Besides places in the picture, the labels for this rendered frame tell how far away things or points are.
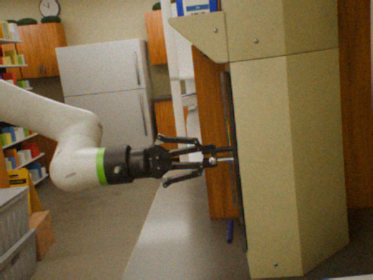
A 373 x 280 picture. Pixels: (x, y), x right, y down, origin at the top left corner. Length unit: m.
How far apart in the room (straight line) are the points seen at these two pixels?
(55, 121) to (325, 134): 0.64
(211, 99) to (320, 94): 0.38
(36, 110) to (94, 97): 4.91
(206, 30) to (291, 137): 0.28
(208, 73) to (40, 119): 0.48
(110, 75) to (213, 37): 5.07
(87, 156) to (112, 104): 4.93
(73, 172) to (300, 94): 0.53
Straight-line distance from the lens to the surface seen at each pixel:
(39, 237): 3.71
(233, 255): 1.10
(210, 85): 1.24
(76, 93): 6.05
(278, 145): 0.89
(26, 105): 1.08
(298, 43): 0.92
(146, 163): 0.98
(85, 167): 1.00
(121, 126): 5.94
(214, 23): 0.87
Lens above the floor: 1.42
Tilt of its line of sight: 10 degrees down
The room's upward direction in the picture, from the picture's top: 7 degrees counter-clockwise
